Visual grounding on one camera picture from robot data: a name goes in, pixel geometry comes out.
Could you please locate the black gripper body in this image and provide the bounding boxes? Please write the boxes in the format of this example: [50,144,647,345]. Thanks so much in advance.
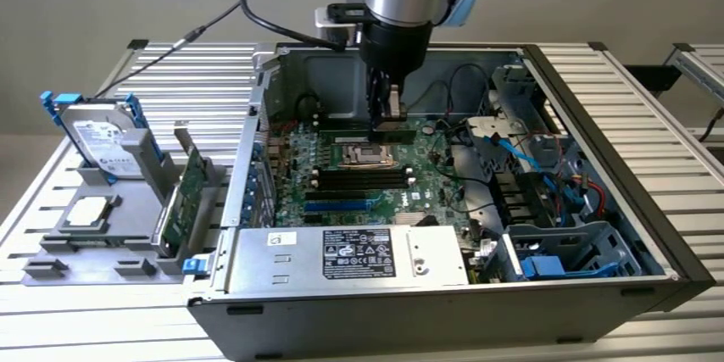
[357,19,435,84]

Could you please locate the green RAM stick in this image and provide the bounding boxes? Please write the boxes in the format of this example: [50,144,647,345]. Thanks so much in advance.
[317,125,414,146]

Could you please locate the black RAM slot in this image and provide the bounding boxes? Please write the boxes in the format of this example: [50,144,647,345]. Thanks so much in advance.
[313,171,406,181]
[313,176,407,186]
[313,165,406,175]

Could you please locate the silver CPU socket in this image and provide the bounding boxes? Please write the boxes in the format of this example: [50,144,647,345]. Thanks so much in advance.
[331,141,398,167]

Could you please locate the green Dell motherboard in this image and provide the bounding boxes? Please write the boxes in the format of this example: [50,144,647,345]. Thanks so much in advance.
[269,117,482,253]

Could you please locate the black expansion slot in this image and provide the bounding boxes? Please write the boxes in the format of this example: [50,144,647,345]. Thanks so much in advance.
[303,190,369,203]

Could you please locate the blue expansion slot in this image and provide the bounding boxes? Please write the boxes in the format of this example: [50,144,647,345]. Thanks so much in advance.
[303,201,369,213]

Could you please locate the silver chipset heatsink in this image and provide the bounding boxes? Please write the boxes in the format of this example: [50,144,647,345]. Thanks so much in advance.
[393,212,437,228]

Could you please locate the silver power supply unit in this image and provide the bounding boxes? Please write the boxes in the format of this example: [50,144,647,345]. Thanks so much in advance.
[221,225,471,296]

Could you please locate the green graphics card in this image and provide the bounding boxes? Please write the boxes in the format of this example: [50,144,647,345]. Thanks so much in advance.
[150,119,205,259]

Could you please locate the grey disk bay cage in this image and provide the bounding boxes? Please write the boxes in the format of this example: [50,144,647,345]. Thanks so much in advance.
[499,220,646,283]

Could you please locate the silver hard disk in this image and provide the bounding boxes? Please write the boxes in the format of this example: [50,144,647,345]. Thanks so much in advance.
[59,103,146,181]

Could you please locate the blue case latch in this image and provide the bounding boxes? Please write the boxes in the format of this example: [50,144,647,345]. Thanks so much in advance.
[182,253,209,283]

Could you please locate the open grey computer case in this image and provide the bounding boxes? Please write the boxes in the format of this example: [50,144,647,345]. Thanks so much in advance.
[183,41,718,359]

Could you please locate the metal slat side table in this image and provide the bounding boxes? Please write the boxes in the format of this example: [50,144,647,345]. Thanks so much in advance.
[662,42,724,101]

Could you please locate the silver CPU chip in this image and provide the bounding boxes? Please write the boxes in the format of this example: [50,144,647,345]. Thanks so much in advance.
[59,196,115,232]

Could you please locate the grey parts rack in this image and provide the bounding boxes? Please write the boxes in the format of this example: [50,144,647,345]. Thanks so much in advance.
[19,123,227,287]

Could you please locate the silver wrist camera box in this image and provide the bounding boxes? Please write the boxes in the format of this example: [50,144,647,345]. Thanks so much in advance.
[311,3,363,47]

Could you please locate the blue SATA wire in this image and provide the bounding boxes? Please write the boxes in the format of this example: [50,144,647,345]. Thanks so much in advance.
[478,131,545,173]

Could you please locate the thick black camera cable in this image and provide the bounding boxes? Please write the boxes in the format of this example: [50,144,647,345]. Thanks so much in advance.
[238,0,346,52]

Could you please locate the thin black cable with plug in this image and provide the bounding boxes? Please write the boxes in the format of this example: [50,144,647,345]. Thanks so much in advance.
[93,0,245,97]

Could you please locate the red wire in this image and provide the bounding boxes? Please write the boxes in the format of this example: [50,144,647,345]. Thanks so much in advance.
[581,179,609,217]

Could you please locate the black cable beside table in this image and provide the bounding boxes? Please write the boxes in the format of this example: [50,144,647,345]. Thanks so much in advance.
[697,106,724,143]

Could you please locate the blue disk carrier frame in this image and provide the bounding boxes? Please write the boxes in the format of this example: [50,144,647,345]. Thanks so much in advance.
[37,90,149,136]

